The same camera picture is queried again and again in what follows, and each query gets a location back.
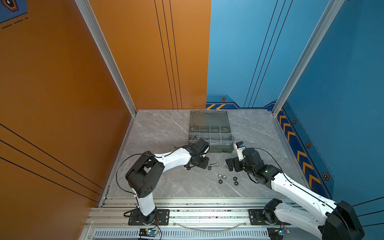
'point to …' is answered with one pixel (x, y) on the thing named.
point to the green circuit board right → (275, 233)
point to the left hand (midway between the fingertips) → (205, 162)
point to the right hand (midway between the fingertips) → (231, 158)
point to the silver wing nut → (195, 138)
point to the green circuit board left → (147, 232)
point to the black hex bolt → (188, 168)
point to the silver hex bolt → (214, 164)
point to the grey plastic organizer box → (214, 127)
